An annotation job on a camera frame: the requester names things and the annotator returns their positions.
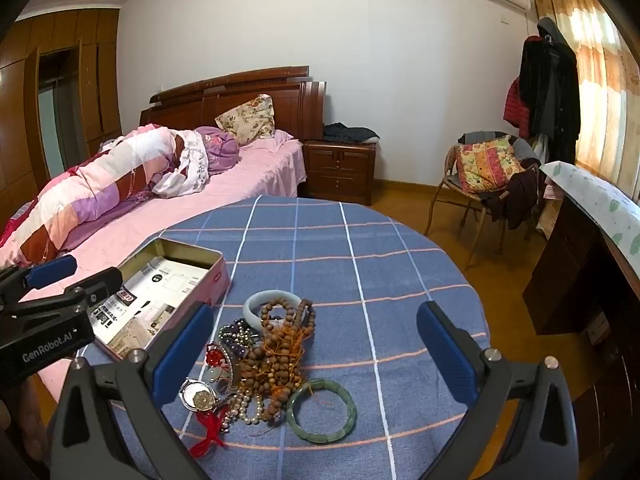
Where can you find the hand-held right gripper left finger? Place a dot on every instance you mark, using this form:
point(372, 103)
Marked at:
point(182, 345)

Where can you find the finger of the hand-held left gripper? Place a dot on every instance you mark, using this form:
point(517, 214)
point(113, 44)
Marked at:
point(100, 282)
point(50, 270)

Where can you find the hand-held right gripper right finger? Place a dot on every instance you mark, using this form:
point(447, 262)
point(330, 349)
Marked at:
point(447, 355)

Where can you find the white jade bangle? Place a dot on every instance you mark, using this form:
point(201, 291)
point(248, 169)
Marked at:
point(250, 310)

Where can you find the pink metal tin box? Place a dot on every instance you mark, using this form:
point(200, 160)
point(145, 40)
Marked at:
point(220, 265)

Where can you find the wooden bead strand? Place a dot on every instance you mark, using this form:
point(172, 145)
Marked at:
point(280, 360)

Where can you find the green jade bangle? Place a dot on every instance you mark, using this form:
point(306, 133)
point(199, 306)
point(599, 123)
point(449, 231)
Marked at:
point(345, 425)

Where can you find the red knot silver pendant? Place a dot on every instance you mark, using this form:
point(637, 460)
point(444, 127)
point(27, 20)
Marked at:
point(217, 357)

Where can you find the silver wristwatch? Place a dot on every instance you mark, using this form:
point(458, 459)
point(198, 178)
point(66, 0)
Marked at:
point(200, 397)

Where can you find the printed paper leaflet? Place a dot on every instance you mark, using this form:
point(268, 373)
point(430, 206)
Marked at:
point(155, 295)

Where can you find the red knot tassel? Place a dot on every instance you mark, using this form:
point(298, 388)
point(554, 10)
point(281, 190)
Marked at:
point(212, 427)

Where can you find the pink patchwork quilt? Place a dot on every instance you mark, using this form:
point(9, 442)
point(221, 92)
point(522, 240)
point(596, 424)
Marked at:
point(100, 180)

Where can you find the blue plaid tablecloth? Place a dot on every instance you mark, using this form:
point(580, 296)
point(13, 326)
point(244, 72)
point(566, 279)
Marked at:
point(375, 270)

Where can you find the white floral cloth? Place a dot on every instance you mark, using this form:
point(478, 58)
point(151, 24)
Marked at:
point(185, 170)

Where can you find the dark wooden desk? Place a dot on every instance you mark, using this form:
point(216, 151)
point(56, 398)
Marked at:
point(565, 270)

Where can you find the wooden chair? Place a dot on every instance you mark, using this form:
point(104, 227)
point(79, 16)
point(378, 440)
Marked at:
point(450, 195)

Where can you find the dark garment on chair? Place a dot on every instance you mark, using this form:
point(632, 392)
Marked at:
point(520, 195)

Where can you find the purple blanket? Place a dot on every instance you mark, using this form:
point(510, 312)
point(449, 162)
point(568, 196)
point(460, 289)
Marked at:
point(222, 152)

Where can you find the bed with pink sheet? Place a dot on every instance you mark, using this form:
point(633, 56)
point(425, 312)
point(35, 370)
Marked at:
point(260, 170)

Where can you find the colourful patterned cushion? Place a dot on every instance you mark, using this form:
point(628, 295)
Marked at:
point(487, 165)

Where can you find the wooden wardrobe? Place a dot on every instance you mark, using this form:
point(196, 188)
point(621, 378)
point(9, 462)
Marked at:
point(100, 75)

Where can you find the wooden nightstand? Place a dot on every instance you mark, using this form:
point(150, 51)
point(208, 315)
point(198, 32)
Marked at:
point(340, 170)

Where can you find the floral pillow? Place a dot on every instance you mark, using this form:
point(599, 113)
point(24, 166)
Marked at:
point(247, 120)

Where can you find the dark folded clothes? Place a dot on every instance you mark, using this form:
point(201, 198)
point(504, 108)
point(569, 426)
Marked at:
point(347, 132)

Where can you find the wooden headboard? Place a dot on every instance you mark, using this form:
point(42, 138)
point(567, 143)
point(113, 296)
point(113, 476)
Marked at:
point(290, 105)

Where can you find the hanging black coat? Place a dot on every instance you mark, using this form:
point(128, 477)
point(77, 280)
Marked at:
point(555, 95)

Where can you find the patterned orange curtain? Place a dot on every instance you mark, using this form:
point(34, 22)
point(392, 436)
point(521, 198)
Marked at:
point(600, 60)

